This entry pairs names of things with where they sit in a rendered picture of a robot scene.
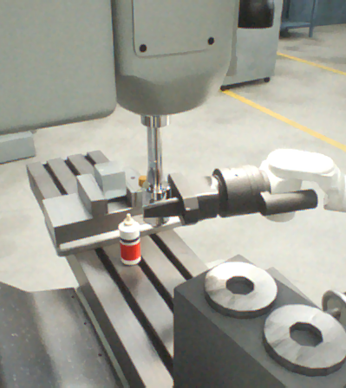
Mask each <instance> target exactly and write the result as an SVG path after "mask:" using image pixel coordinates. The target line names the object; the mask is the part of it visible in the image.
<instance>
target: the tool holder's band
mask: <svg viewBox="0 0 346 388"><path fill-rule="evenodd" d="M169 192H170V184H169V183H168V182H167V181H166V180H165V181H164V182H163V185H162V186H161V187H159V188H152V187H150V186H149V185H148V182H147V181H145V182H144V183H142V193H143V194H144V195H146V196H148V197H163V196H165V195H166V194H168V193H169Z"/></svg>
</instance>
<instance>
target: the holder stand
mask: <svg viewBox="0 0 346 388"><path fill-rule="evenodd" d="M173 383H174V384H175V385H176V386H177V387H178V388H346V326H345V325H344V324H343V323H341V322H340V321H338V320H336V319H335V318H333V317H332V316H331V315H329V314H327V313H326V312H324V311H322V310H321V309H319V308H318V307H317V306H315V305H314V304H312V303H311V302H309V301H308V300H306V299H305V298H304V297H303V296H301V295H300V294H298V293H296V292H295V291H293V290H292V289H290V288H288V287H287V286H286V285H284V284H283V283H282V282H281V281H279V280H277V279H276V278H274V277H273V276H271V275H270V274H269V273H267V272H266V271H265V270H263V269H262V268H260V267H259V266H258V265H256V264H255V263H253V262H250V261H248V260H247V259H245V258H244V257H243V256H241V255H235V256H234V257H232V258H230V259H228V260H226V261H224V262H221V263H220V264H218V265H216V266H214V267H212V268H209V269H208V270H207V271H205V272H203V273H201V274H199V275H196V276H194V277H193V278H191V279H189V280H187V281H185V282H184V283H182V284H180V285H179V286H177V287H175V288H174V290H173Z"/></svg>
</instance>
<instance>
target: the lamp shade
mask: <svg viewBox="0 0 346 388"><path fill-rule="evenodd" d="M274 10H275V8H274V3H273V0H239V7H238V28H241V29H267V28H270V27H272V26H273V18H274Z"/></svg>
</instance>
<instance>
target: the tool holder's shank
mask: <svg viewBox="0 0 346 388"><path fill-rule="evenodd" d="M165 180H166V179H165V174H164V169H163V147H162V128H150V127H147V175H146V181H147V182H148V185H149V186H150V187H152V188H159V187H161V186H162V185H163V182H164V181H165Z"/></svg>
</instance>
